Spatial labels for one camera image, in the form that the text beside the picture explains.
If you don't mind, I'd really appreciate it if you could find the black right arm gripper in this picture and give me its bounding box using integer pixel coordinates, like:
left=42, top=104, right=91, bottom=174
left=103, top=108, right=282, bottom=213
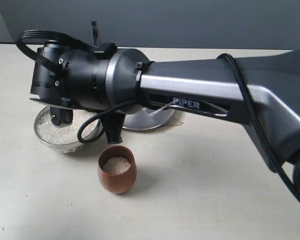
left=30, top=41, right=73, bottom=128

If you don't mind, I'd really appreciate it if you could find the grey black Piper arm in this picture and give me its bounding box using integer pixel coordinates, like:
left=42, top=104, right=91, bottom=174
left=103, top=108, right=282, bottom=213
left=30, top=41, right=300, bottom=202

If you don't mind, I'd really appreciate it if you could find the steel bowl of rice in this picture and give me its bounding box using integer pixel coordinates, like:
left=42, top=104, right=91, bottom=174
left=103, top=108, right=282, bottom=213
left=33, top=106, right=95, bottom=154

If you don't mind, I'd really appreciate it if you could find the brown wooden cup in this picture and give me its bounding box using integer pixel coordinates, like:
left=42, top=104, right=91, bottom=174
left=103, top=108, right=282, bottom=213
left=98, top=145, right=137, bottom=194

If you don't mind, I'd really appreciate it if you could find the round steel plate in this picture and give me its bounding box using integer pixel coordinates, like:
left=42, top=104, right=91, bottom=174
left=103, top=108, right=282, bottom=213
left=123, top=107, right=176, bottom=131

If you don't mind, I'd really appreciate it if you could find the black flat ribbon cable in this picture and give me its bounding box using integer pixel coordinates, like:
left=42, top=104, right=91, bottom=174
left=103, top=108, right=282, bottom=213
left=14, top=21, right=117, bottom=81

